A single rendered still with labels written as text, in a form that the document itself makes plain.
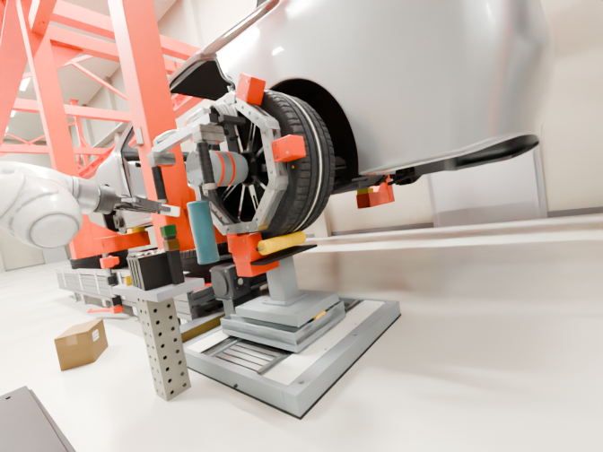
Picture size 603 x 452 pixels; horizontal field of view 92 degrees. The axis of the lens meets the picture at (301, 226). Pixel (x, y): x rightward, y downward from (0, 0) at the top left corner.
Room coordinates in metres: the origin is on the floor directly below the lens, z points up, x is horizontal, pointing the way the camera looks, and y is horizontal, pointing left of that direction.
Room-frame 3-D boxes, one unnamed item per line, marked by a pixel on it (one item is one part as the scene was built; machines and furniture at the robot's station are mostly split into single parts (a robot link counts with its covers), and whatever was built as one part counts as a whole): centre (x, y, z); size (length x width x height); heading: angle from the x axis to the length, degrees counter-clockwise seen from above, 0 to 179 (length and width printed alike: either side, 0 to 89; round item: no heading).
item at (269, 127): (1.22, 0.24, 0.85); 0.54 x 0.07 x 0.54; 49
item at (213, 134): (0.96, 0.25, 0.93); 0.09 x 0.05 x 0.05; 139
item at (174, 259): (0.99, 0.45, 0.55); 0.03 x 0.03 x 0.21; 49
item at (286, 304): (1.35, 0.13, 0.32); 0.40 x 0.30 x 0.28; 49
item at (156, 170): (1.16, 0.53, 0.83); 0.04 x 0.04 x 0.16
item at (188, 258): (2.14, 0.66, 0.39); 0.66 x 0.66 x 0.24
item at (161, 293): (1.12, 0.60, 0.44); 0.43 x 0.17 x 0.03; 49
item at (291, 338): (1.39, 0.17, 0.13); 0.50 x 0.36 x 0.10; 49
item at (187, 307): (2.72, 1.35, 0.14); 2.47 x 0.85 x 0.27; 49
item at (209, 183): (0.94, 0.27, 0.83); 0.04 x 0.04 x 0.16
